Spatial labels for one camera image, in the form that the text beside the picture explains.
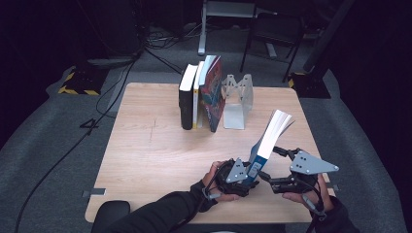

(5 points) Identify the dark slanted stand pole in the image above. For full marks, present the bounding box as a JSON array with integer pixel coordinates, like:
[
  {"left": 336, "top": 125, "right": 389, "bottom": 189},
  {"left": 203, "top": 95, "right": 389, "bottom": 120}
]
[{"left": 302, "top": 0, "right": 356, "bottom": 73}]

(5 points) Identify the long black floor cable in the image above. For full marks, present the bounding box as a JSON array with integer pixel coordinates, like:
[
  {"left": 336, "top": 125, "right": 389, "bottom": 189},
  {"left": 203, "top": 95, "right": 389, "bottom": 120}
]
[{"left": 13, "top": 48, "right": 145, "bottom": 233}]

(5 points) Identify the white metal stand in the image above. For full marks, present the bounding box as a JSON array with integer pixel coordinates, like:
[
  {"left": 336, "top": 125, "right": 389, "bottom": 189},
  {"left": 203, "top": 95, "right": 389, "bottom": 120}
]
[{"left": 197, "top": 0, "right": 280, "bottom": 56}]

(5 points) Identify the hand-held gripper cable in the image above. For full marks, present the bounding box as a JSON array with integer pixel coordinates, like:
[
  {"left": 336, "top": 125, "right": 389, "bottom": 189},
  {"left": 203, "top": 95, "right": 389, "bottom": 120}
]
[
  {"left": 174, "top": 159, "right": 235, "bottom": 233},
  {"left": 302, "top": 176, "right": 326, "bottom": 233}
]

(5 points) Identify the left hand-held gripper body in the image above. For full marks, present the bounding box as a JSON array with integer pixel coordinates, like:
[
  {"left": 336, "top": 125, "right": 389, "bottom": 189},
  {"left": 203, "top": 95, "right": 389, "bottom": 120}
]
[{"left": 215, "top": 157, "right": 258, "bottom": 197}]

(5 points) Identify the white expandable metal bookend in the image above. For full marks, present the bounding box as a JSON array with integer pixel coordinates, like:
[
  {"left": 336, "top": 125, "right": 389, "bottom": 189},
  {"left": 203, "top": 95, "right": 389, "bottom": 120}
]
[{"left": 222, "top": 73, "right": 255, "bottom": 130}]

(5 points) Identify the person's knee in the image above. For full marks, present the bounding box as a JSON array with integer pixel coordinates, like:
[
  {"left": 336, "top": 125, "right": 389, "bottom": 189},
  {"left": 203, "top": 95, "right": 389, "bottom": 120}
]
[{"left": 90, "top": 200, "right": 131, "bottom": 233}]

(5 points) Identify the person's right hand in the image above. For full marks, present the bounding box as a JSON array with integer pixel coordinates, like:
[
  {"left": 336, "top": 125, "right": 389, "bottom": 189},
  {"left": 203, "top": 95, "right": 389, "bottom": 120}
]
[{"left": 281, "top": 174, "right": 335, "bottom": 214}]

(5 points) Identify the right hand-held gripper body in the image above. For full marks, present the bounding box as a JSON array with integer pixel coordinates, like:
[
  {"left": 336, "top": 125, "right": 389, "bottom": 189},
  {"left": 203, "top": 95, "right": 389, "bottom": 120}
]
[{"left": 269, "top": 150, "right": 340, "bottom": 194}]

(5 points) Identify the right hand-held gripper cable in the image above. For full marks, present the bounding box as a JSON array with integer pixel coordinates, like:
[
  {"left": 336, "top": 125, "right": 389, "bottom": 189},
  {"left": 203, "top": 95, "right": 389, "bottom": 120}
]
[{"left": 302, "top": 176, "right": 326, "bottom": 233}]

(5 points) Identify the black folding chair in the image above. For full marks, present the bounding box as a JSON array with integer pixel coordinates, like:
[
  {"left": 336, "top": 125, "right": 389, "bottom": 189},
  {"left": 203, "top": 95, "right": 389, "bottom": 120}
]
[{"left": 239, "top": 12, "right": 306, "bottom": 83}]

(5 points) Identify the yellow book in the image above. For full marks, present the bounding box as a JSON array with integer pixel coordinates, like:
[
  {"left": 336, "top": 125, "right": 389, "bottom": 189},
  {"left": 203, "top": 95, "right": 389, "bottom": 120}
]
[{"left": 191, "top": 60, "right": 206, "bottom": 130}]

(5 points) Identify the left hand-held gripper cable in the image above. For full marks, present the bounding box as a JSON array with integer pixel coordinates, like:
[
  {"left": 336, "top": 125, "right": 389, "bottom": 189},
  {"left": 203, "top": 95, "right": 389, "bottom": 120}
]
[{"left": 174, "top": 159, "right": 235, "bottom": 233}]

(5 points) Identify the black yellow striped base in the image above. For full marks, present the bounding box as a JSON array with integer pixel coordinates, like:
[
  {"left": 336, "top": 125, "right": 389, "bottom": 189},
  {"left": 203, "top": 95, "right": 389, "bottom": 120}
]
[
  {"left": 287, "top": 71, "right": 332, "bottom": 100},
  {"left": 57, "top": 66, "right": 110, "bottom": 96}
]

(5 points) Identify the blue book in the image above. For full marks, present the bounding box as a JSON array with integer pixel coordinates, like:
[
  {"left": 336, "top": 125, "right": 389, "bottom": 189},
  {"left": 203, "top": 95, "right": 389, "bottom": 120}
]
[{"left": 246, "top": 109, "right": 295, "bottom": 186}]

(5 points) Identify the person's left hand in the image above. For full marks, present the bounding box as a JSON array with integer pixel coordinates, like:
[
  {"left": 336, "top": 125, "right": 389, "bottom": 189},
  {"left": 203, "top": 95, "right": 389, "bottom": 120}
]
[{"left": 202, "top": 160, "right": 241, "bottom": 203}]

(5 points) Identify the tangle of floor cables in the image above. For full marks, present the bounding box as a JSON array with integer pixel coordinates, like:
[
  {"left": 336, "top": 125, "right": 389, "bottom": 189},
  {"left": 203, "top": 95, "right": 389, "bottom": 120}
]
[{"left": 142, "top": 20, "right": 202, "bottom": 50}]

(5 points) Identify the black equipment cabinet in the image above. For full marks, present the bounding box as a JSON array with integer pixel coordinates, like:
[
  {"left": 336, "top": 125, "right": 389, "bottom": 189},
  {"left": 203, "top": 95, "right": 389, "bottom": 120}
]
[{"left": 76, "top": 0, "right": 145, "bottom": 61}]

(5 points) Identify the black book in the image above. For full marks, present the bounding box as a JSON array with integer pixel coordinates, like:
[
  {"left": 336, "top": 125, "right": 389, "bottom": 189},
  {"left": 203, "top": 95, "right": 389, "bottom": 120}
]
[{"left": 178, "top": 63, "right": 199, "bottom": 131}]

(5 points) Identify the red illustrated book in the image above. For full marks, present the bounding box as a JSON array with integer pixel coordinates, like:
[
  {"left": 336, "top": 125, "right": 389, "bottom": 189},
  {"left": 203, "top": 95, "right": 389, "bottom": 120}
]
[{"left": 197, "top": 54, "right": 226, "bottom": 133}]

